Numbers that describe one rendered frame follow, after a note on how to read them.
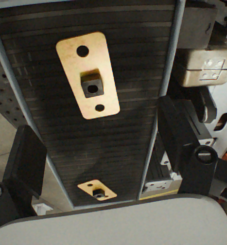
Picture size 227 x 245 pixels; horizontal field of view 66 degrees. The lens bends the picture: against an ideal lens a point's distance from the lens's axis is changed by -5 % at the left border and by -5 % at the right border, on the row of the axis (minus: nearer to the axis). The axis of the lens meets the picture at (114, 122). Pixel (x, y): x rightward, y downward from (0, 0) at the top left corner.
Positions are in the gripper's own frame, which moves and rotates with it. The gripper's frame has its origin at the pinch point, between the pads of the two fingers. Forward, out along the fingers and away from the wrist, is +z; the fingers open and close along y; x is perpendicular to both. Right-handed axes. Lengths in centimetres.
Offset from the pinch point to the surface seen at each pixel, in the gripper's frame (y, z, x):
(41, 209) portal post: -173, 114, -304
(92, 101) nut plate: -0.7, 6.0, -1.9
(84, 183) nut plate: -6.2, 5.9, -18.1
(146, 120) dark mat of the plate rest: 4.4, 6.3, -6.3
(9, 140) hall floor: -120, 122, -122
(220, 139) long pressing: 30, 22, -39
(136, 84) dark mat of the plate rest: 3.8, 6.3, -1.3
